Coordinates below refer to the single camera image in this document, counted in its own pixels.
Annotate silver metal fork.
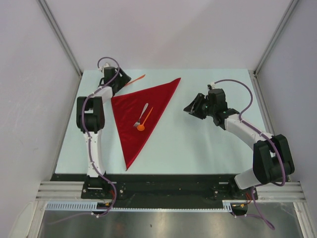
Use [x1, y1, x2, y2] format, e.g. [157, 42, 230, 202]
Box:
[134, 103, 149, 127]

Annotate white slotted cable duct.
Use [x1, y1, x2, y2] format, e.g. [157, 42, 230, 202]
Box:
[45, 200, 249, 213]

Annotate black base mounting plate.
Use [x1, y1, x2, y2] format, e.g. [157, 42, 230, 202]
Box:
[51, 174, 258, 208]

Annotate red cloth napkin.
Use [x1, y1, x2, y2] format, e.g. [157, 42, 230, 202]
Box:
[111, 78, 181, 169]

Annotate orange plastic spoon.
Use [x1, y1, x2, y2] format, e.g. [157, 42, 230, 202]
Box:
[137, 107, 153, 131]

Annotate aluminium frame post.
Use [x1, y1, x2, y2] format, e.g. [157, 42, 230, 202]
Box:
[252, 0, 301, 76]
[36, 0, 83, 77]

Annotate orange plastic knife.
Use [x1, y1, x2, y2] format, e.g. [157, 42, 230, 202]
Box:
[125, 74, 146, 86]

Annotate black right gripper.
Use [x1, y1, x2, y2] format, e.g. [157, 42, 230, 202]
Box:
[184, 93, 216, 119]

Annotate left aluminium frame post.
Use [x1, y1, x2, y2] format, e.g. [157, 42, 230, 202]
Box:
[36, 0, 83, 77]

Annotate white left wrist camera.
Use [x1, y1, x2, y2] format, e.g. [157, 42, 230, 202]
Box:
[99, 62, 110, 72]

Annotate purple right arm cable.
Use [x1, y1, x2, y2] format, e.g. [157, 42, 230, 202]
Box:
[210, 78, 288, 230]

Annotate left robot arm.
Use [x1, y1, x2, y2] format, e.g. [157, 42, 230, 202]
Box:
[76, 64, 131, 178]

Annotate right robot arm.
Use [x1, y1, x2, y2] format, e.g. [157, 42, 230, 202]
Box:
[184, 89, 295, 199]

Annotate right aluminium frame post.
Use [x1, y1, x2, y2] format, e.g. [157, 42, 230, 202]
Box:
[252, 0, 301, 76]

